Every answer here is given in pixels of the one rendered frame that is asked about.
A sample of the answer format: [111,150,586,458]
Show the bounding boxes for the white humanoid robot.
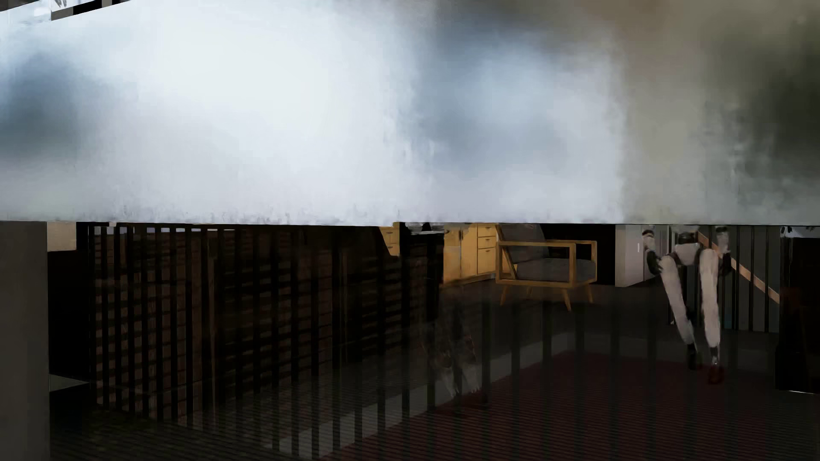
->
[642,226,734,385]

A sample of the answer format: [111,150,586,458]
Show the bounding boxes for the wooden stair handrail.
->
[697,230,781,304]

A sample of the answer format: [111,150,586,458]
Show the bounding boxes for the light wooden drawer cabinet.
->
[379,224,499,285]

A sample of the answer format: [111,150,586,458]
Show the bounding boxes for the wooden armchair with grey cushions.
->
[495,224,598,312]

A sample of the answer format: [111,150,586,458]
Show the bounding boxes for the dark red rug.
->
[333,351,820,461]

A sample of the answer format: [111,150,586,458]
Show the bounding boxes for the dark slatted wooden partition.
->
[77,222,445,449]

